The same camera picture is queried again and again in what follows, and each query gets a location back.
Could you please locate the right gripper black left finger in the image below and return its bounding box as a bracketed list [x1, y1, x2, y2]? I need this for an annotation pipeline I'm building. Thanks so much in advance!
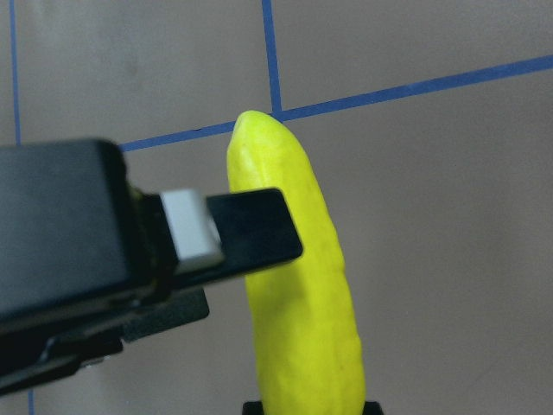
[142, 188, 302, 298]

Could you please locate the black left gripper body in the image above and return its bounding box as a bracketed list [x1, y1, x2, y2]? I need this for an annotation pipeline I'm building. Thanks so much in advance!
[1, 138, 210, 395]

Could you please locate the yellow banana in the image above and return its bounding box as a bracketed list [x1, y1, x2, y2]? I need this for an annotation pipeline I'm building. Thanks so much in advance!
[226, 110, 365, 414]

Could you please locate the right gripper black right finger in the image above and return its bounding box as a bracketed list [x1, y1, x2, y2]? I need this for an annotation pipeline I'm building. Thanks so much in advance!
[241, 400, 385, 415]

